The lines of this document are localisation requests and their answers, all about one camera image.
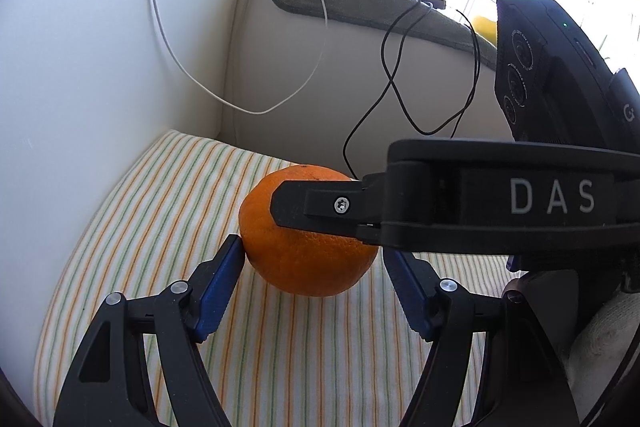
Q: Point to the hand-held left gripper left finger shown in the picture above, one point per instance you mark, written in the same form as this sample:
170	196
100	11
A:
220	287

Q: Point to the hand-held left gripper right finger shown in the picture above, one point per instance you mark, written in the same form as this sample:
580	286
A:
407	292

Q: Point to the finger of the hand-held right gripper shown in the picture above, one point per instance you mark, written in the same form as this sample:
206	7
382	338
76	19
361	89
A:
320	207

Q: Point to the large orange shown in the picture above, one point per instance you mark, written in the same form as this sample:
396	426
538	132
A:
300	257

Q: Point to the person's right hand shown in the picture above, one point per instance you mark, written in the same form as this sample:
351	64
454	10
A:
600	347

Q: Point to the striped cloth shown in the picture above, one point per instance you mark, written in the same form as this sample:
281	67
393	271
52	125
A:
150	207

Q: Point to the yellow bowl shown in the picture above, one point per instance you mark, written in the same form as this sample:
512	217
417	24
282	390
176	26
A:
484	29

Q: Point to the grey-green windowsill mat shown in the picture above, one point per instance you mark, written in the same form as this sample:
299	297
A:
350	2

